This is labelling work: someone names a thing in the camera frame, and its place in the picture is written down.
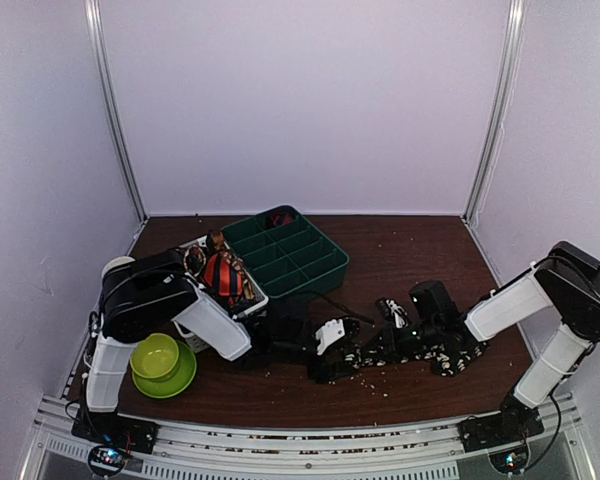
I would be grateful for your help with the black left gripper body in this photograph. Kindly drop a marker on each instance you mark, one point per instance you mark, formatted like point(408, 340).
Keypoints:
point(284, 349)

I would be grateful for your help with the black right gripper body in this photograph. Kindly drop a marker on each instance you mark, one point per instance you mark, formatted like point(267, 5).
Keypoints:
point(406, 346)

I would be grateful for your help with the black white floral tie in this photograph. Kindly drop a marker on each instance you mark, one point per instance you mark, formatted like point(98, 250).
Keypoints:
point(443, 361)

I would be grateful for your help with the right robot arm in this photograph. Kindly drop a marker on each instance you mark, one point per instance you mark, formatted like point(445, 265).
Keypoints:
point(562, 288)

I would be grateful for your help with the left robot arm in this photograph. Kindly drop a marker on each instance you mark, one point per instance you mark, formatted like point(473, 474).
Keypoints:
point(139, 297)

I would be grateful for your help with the white plastic basket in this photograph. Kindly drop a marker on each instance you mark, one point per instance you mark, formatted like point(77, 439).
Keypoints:
point(250, 305)

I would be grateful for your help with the green divided organizer tray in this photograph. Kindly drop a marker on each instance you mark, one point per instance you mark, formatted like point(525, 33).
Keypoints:
point(295, 261)

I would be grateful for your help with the orange navy striped tie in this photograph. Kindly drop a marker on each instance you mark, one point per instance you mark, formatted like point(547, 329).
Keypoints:
point(225, 274)

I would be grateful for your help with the green plate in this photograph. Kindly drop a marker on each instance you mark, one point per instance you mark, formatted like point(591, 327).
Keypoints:
point(185, 373)

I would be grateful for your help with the red blue rolled tie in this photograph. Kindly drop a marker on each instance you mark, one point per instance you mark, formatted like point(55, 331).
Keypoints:
point(278, 219)

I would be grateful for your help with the green bowl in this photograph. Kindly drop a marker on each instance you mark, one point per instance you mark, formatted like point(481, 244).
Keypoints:
point(156, 358)

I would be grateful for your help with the white ceramic mug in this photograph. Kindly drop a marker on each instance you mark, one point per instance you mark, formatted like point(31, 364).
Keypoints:
point(116, 262)

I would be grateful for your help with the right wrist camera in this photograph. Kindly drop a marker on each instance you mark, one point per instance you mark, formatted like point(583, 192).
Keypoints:
point(393, 313)

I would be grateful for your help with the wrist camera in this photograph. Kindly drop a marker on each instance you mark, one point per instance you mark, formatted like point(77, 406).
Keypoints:
point(393, 313)
point(334, 330)

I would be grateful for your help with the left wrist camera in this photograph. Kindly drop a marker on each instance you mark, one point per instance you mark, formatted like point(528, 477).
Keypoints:
point(334, 330)

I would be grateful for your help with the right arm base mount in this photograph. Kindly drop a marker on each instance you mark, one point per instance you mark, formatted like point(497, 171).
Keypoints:
point(488, 432)

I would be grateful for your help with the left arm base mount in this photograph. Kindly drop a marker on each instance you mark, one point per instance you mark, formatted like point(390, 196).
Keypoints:
point(125, 433)

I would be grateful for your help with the aluminium front rail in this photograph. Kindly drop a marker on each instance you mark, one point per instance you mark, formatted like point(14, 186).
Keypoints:
point(423, 450)

